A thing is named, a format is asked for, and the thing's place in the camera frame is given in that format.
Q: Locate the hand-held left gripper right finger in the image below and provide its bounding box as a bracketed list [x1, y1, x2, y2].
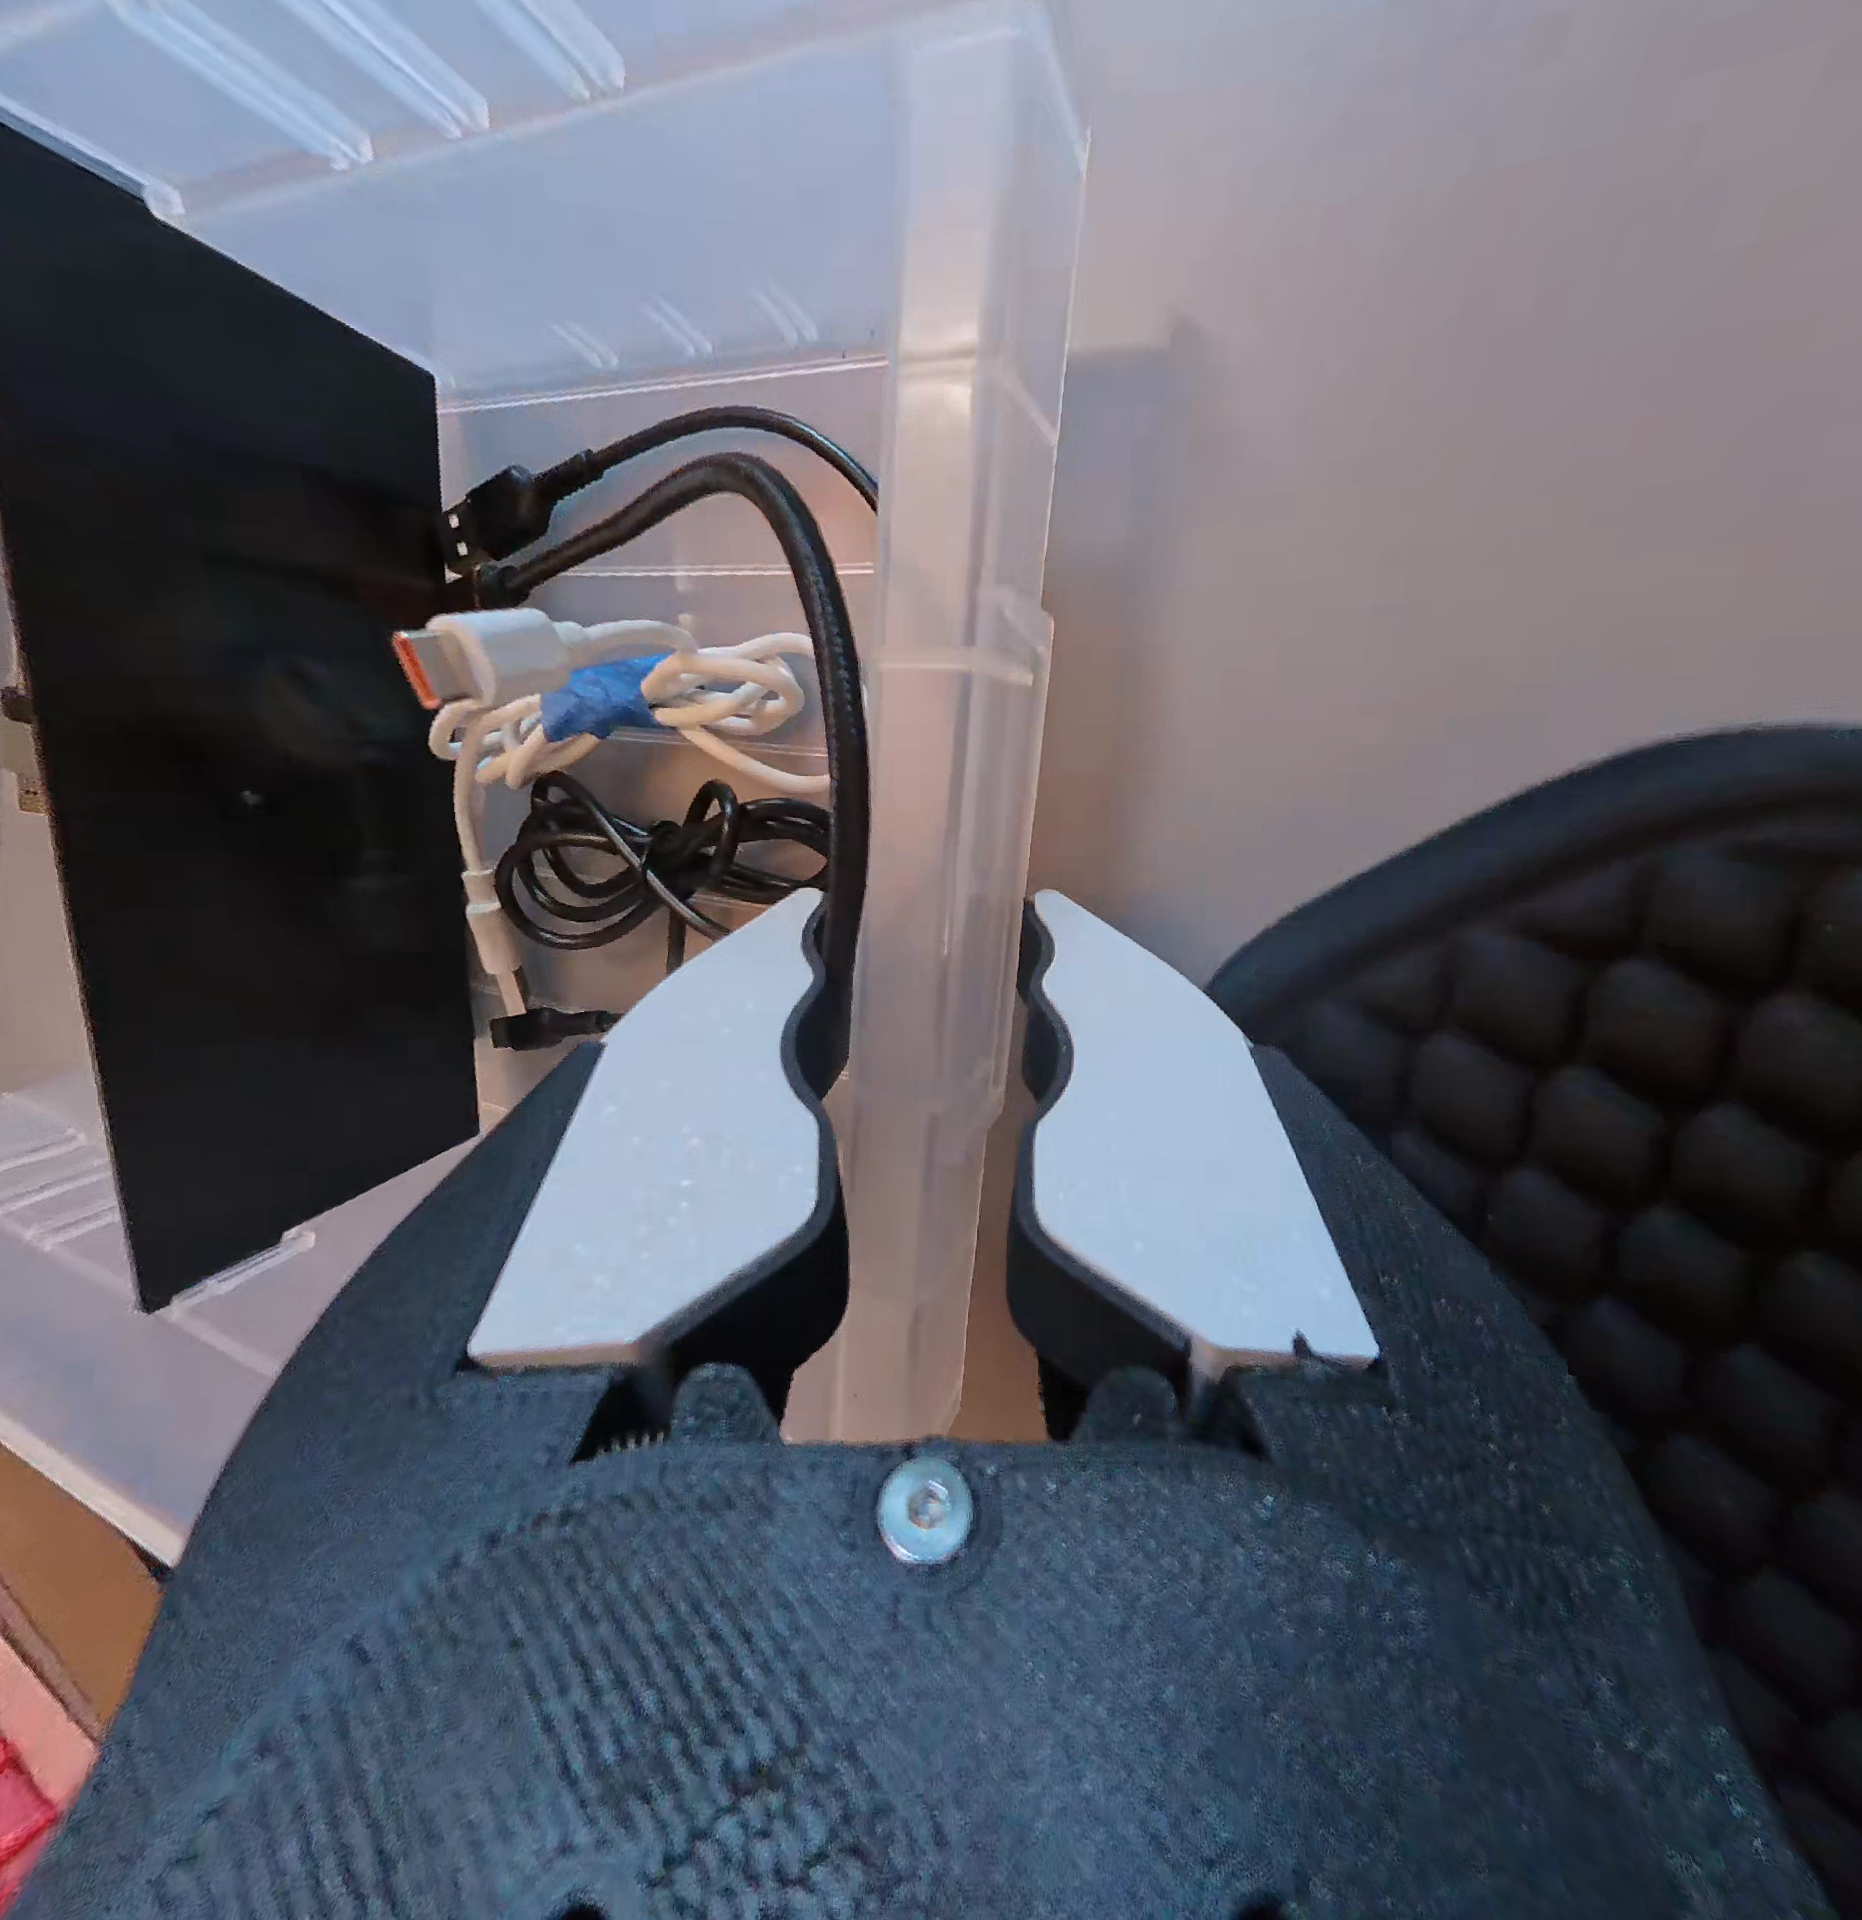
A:
[1007, 889, 1382, 1405]

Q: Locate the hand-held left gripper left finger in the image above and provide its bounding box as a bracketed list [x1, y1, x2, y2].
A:
[462, 886, 849, 1373]

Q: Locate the black glossy cable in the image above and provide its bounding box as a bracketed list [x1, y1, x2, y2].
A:
[488, 772, 840, 1062]

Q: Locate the black braided usb cable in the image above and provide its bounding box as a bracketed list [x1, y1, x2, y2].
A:
[474, 453, 873, 962]

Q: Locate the white usb cable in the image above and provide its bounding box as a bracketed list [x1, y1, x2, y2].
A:
[397, 605, 832, 1024]

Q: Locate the clear plastic bin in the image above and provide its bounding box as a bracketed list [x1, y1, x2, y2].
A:
[0, 0, 1091, 1567]

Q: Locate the black elbow rest pad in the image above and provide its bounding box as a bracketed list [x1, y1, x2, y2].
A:
[1204, 722, 1862, 1920]

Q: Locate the black bin divider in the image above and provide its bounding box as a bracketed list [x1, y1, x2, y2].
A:
[0, 103, 482, 1314]

